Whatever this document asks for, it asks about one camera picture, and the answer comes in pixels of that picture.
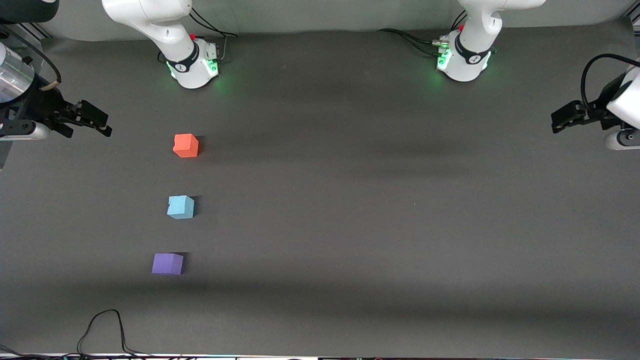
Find looped thin black cable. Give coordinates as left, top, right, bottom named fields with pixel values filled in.
left=76, top=309, right=151, bottom=358

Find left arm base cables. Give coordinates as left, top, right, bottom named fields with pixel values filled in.
left=377, top=10, right=449, bottom=58

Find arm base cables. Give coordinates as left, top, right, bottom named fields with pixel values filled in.
left=189, top=7, right=237, bottom=63
left=377, top=10, right=449, bottom=58

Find aluminium frame rail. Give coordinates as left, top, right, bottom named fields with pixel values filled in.
left=25, top=21, right=52, bottom=42

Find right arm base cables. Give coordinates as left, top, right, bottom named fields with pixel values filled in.
left=189, top=7, right=237, bottom=63

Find purple foam block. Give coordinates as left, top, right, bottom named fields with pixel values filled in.
left=151, top=253, right=185, bottom=276

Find light blue foam block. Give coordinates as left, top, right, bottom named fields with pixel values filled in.
left=166, top=195, right=195, bottom=220

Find orange foam block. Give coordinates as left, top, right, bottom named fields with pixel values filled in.
left=173, top=133, right=200, bottom=159

